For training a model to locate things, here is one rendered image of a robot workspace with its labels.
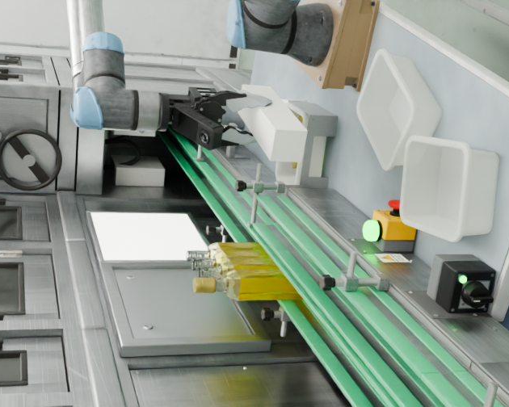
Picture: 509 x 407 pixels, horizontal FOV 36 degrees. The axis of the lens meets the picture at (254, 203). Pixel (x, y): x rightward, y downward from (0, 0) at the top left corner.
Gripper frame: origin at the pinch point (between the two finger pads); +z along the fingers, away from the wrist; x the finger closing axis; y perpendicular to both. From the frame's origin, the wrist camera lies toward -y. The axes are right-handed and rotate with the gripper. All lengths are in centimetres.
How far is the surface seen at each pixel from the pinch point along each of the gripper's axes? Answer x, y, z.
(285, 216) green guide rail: 29.8, 16.9, 14.8
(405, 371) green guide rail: 28, -41, 18
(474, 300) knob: 15, -40, 28
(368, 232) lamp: 20.7, -6.8, 23.9
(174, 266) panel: 60, 45, -3
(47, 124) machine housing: 52, 122, -34
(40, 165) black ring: 64, 116, -36
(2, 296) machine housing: 64, 37, -47
